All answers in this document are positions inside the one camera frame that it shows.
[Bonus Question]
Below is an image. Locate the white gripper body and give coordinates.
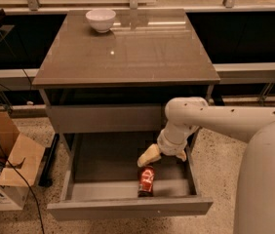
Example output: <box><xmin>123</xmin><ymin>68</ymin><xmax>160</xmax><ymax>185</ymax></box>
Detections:
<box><xmin>157</xmin><ymin>130</ymin><xmax>187</xmax><ymax>156</ymax></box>

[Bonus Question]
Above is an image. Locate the red coke can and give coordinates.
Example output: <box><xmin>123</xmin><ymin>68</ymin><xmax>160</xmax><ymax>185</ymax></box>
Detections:
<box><xmin>137</xmin><ymin>166</ymin><xmax>155</xmax><ymax>197</ymax></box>

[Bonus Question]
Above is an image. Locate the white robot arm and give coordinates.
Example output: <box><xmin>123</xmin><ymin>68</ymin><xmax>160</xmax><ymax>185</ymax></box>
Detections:
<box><xmin>137</xmin><ymin>97</ymin><xmax>275</xmax><ymax>234</ymax></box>

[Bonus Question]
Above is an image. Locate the open grey middle drawer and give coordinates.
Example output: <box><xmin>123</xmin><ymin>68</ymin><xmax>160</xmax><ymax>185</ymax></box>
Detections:
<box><xmin>48</xmin><ymin>132</ymin><xmax>213</xmax><ymax>220</ymax></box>

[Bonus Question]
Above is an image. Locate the closed grey top drawer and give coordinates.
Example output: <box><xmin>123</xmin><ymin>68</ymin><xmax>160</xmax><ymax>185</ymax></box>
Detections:
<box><xmin>46</xmin><ymin>104</ymin><xmax>164</xmax><ymax>134</ymax></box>

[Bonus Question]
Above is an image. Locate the grey drawer cabinet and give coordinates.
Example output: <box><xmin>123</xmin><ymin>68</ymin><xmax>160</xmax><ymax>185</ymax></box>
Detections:
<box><xmin>32</xmin><ymin>9</ymin><xmax>221</xmax><ymax>154</ymax></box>

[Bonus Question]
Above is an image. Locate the white ceramic bowl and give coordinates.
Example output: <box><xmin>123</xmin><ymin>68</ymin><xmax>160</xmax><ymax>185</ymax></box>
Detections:
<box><xmin>86</xmin><ymin>9</ymin><xmax>116</xmax><ymax>33</ymax></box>

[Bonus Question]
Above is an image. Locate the open cardboard box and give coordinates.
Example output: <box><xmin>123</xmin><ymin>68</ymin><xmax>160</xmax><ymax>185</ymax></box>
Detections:
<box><xmin>0</xmin><ymin>112</ymin><xmax>45</xmax><ymax>211</ymax></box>

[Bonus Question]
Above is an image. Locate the black floor cable left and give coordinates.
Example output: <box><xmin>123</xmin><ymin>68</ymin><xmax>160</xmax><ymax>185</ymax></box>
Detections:
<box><xmin>0</xmin><ymin>71</ymin><xmax>46</xmax><ymax>234</ymax></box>

